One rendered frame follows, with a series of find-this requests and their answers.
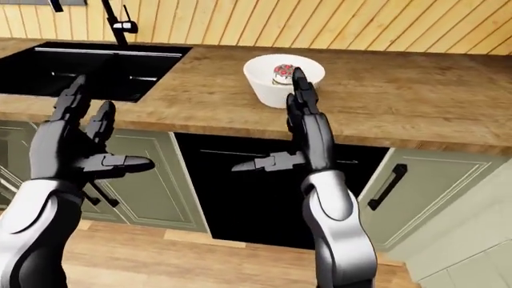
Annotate small cake with red berries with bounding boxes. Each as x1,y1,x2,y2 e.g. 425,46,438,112
272,63,298,86

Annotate black kitchen faucet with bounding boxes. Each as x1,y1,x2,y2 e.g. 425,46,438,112
100,0,139,47

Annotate black cabinet door handle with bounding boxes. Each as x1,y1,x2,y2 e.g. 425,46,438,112
367,163,408,211
82,178,121,209

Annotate white round bowl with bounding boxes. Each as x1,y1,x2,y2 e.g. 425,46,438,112
242,53,326,108

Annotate black dishwasher front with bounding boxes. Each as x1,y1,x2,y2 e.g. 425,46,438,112
174,132,390,251

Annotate green cabinet door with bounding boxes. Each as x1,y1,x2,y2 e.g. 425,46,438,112
357,147,511,252
0,120,41,211
66,129,210,234

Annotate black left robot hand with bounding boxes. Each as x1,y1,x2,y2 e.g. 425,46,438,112
29,74,156,182

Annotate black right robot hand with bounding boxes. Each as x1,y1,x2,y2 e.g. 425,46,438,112
230,66,335,174

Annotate black kitchen sink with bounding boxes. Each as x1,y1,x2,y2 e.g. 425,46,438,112
0,41,194,104

